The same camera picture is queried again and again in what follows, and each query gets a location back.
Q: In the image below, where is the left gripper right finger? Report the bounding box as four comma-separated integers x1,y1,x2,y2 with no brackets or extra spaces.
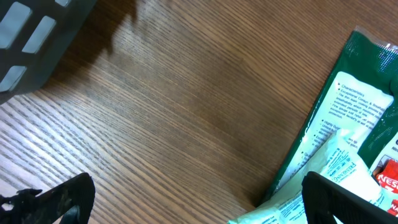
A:
302,172,397,224

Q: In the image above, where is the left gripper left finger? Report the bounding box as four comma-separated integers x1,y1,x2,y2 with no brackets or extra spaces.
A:
1,172,95,224

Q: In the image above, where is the light green snack pouch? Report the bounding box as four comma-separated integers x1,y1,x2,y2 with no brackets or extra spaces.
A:
229,129,397,224

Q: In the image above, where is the red Nescafe coffee stick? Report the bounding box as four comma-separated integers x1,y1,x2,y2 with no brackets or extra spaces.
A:
376,159,397,217

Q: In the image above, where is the green 3M gloves package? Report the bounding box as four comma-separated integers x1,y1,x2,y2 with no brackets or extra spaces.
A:
260,26,397,203

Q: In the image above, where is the grey plastic mesh basket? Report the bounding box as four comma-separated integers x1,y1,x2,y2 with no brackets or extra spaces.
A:
1,0,96,103

